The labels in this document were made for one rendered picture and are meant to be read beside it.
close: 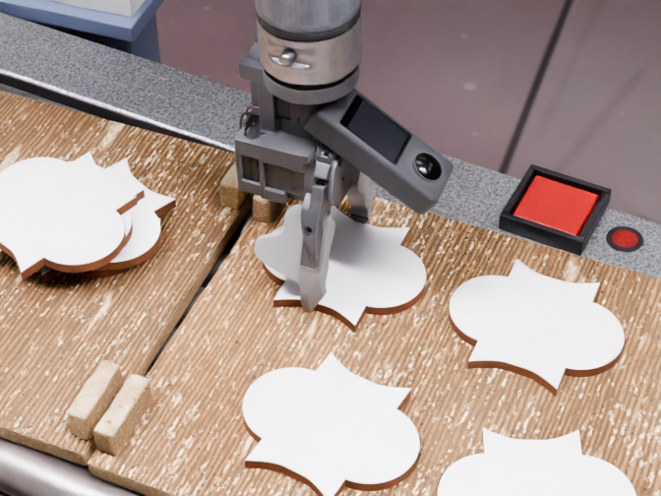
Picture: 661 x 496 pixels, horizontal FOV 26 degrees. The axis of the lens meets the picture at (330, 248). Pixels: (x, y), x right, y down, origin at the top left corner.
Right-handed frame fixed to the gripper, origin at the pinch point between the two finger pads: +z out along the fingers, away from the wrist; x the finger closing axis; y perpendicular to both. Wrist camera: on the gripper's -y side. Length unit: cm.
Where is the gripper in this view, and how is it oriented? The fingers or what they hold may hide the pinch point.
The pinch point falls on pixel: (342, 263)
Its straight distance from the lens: 118.0
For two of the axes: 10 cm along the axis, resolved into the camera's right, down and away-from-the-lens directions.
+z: 0.3, 7.2, 7.0
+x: -3.9, 6.5, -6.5
